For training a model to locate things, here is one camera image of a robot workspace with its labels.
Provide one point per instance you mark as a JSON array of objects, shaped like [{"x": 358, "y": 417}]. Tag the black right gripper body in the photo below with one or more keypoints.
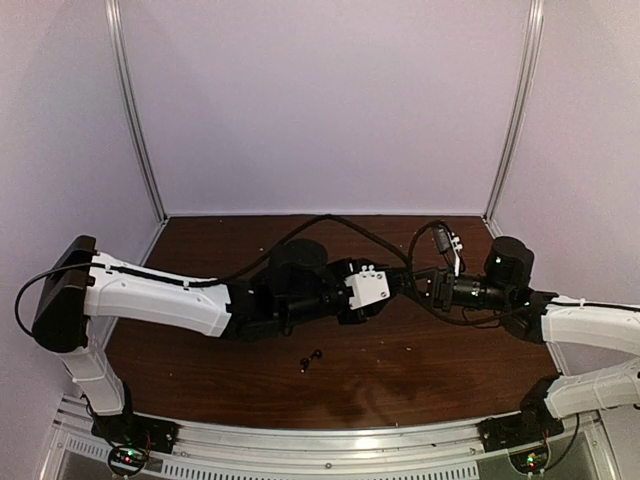
[{"x": 445, "y": 297}]

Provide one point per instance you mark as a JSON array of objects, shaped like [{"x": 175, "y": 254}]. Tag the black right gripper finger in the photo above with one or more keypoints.
[
  {"x": 415, "y": 276},
  {"x": 419, "y": 297}
]

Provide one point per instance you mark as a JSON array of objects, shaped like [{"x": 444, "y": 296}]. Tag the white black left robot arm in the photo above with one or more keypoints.
[{"x": 298, "y": 285}]

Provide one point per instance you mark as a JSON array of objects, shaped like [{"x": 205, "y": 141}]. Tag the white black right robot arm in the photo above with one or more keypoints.
[{"x": 542, "y": 318}]

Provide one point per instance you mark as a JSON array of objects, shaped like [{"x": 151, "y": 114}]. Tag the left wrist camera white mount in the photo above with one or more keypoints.
[{"x": 368, "y": 286}]

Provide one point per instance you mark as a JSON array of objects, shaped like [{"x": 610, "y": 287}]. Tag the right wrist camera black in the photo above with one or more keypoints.
[{"x": 449, "y": 247}]

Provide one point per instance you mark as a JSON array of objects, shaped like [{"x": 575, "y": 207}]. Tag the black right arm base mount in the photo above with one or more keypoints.
[{"x": 526, "y": 433}]

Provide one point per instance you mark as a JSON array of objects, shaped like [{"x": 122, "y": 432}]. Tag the right aluminium frame post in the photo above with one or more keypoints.
[{"x": 530, "y": 54}]

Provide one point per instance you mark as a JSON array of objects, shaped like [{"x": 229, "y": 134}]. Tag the aluminium frame post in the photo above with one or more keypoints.
[
  {"x": 530, "y": 54},
  {"x": 132, "y": 115}
]

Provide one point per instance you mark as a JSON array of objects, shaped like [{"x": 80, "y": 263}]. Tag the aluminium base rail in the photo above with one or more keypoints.
[{"x": 450, "y": 450}]

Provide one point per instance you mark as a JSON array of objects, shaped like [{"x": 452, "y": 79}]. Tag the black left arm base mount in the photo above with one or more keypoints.
[{"x": 132, "y": 437}]

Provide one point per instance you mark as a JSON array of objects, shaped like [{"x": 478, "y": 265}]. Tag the left aluminium frame post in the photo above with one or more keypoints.
[{"x": 132, "y": 115}]

